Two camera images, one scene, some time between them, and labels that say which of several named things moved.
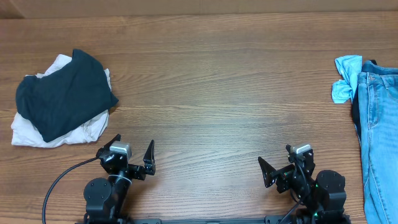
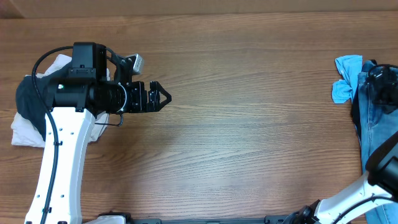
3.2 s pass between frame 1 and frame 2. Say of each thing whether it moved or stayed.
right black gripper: moved
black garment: stayed
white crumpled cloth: stayed
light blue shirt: stayed
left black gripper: moved
